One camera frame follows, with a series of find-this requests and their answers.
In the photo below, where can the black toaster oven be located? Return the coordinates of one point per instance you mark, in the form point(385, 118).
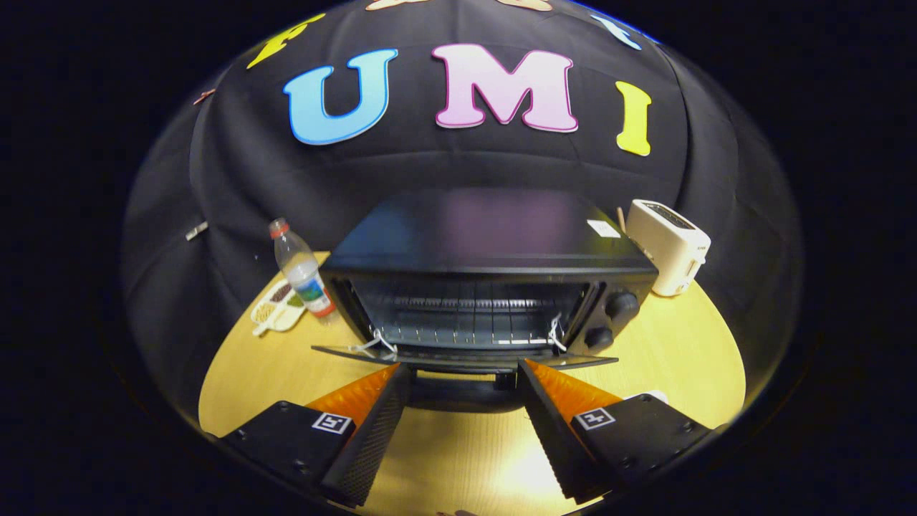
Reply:
point(487, 229)

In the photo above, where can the silver cloth clip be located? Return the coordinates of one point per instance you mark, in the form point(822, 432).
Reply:
point(197, 230)

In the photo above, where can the pink cloth clip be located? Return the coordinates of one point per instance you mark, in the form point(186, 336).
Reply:
point(204, 96)

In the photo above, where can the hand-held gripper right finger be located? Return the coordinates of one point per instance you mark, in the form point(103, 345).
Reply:
point(551, 437)

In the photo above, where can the clear plastic water bottle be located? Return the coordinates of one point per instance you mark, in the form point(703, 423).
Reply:
point(301, 269)

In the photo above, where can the wooden stick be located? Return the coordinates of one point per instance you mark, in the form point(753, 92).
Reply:
point(622, 218)

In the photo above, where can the white divided snack dish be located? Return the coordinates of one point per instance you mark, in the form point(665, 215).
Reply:
point(276, 312)

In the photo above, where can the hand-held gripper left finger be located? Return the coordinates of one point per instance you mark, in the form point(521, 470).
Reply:
point(372, 437)

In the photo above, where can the black backdrop cloth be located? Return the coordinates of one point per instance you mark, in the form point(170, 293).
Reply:
point(430, 165)

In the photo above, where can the white toaster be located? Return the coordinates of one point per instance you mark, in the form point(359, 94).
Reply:
point(666, 247)

